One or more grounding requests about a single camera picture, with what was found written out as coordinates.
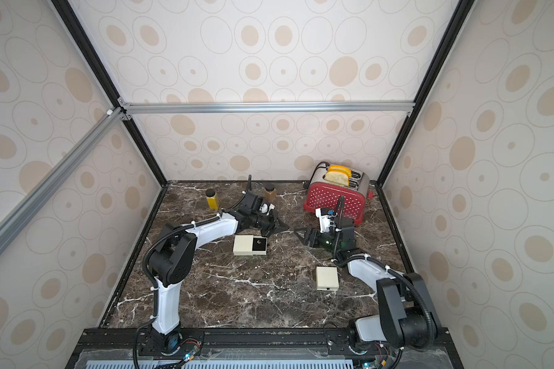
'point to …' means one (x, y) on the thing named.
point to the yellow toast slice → (340, 168)
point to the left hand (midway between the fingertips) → (294, 226)
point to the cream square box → (327, 278)
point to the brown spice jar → (270, 193)
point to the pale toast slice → (337, 177)
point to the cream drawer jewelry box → (249, 245)
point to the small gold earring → (258, 242)
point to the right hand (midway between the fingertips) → (298, 234)
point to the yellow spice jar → (212, 198)
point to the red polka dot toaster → (331, 181)
